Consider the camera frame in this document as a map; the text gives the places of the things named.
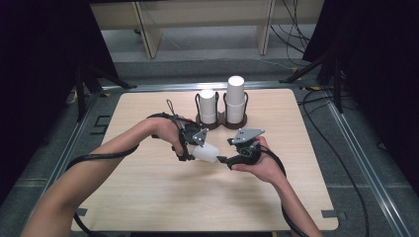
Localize tall stack of white cups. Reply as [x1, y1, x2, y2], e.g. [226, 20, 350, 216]
[225, 75, 246, 124]

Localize beige wooden furniture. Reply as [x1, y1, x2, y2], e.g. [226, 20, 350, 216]
[89, 0, 325, 60]

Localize black stand legs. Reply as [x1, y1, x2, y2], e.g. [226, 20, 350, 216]
[74, 62, 138, 123]
[279, 48, 346, 115]

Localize dark brown double cup holder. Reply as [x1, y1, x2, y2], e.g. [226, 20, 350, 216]
[195, 91, 249, 131]

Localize person's left hand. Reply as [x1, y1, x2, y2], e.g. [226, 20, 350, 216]
[143, 117, 186, 157]

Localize bundle of black cables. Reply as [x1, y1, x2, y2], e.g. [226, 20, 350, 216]
[270, 0, 312, 67]

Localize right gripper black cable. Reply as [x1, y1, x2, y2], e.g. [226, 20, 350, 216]
[258, 144, 309, 237]

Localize long black floor cable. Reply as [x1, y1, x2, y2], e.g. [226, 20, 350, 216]
[296, 87, 371, 237]

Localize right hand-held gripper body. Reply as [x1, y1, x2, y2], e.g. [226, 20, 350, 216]
[226, 127, 266, 171]

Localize person's right hand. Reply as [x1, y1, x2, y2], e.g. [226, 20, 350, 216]
[230, 135, 287, 186]

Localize single white paper cup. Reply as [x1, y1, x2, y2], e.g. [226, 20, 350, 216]
[191, 142, 221, 164]

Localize dark curtain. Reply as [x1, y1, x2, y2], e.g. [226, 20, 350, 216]
[0, 0, 120, 205]
[301, 0, 419, 189]

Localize metal floor rail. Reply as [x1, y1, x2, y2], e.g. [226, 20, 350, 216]
[19, 94, 102, 237]
[325, 98, 413, 237]

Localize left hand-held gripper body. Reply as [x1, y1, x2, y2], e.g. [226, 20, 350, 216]
[171, 120, 210, 158]

